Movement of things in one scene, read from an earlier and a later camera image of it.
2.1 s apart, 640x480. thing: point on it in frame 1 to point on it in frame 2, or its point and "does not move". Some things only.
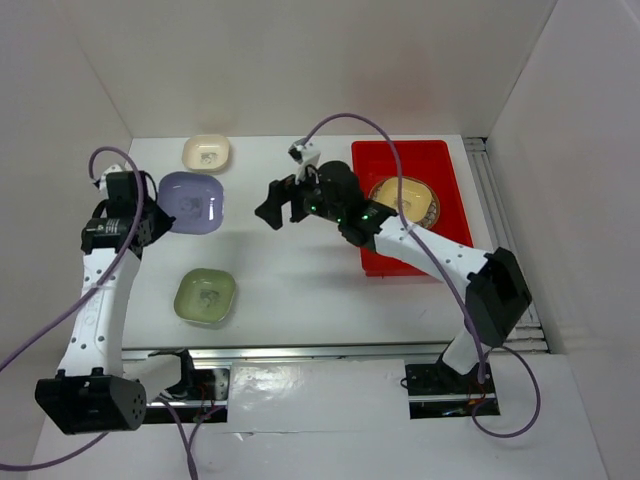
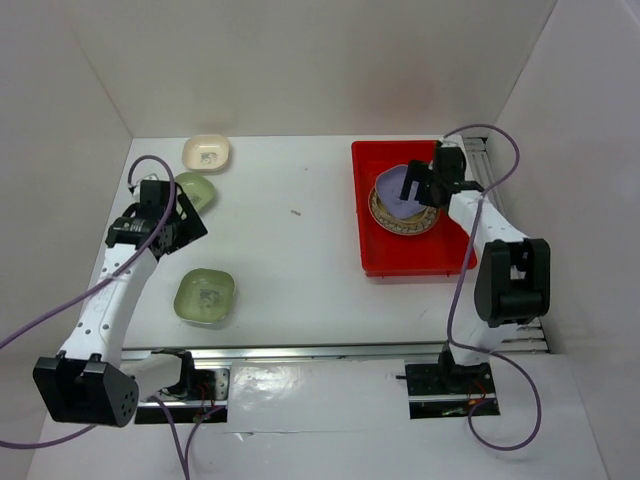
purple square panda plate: x=195 y=199 to x=389 y=183
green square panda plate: x=204 y=296 does not move
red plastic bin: x=427 y=160 does not move
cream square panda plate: x=206 y=153 does not move
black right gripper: x=283 y=191 to x=418 y=171
